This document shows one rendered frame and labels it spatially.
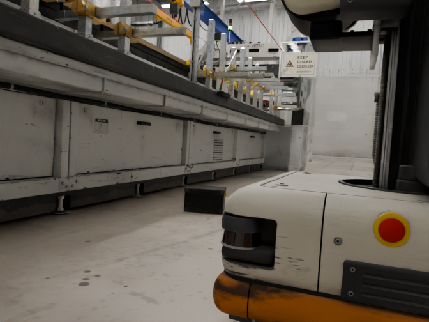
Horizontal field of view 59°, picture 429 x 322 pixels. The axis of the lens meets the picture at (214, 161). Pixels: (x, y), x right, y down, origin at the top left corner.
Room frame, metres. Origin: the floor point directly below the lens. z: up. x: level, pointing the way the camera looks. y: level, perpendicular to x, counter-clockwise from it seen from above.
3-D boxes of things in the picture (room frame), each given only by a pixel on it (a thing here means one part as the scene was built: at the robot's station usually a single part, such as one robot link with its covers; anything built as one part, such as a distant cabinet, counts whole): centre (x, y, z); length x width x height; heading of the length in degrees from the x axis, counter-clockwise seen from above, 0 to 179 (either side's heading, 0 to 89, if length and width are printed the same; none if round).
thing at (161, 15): (7.80, 0.94, 2.65); 1.71 x 0.09 x 0.32; 160
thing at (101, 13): (1.43, 0.44, 0.81); 0.43 x 0.03 x 0.04; 70
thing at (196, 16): (2.34, 0.16, 0.93); 0.05 x 0.05 x 0.45; 70
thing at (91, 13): (1.43, 0.50, 0.81); 0.14 x 0.06 x 0.05; 160
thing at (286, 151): (5.72, -0.50, 0.95); 1.65 x 0.70 x 1.90; 70
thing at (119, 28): (1.67, 0.41, 0.80); 0.14 x 0.06 x 0.05; 160
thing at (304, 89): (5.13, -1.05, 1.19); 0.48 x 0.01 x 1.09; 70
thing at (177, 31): (1.67, 0.36, 0.80); 0.43 x 0.03 x 0.04; 70
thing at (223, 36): (2.82, -0.02, 0.91); 0.04 x 0.04 x 0.48; 70
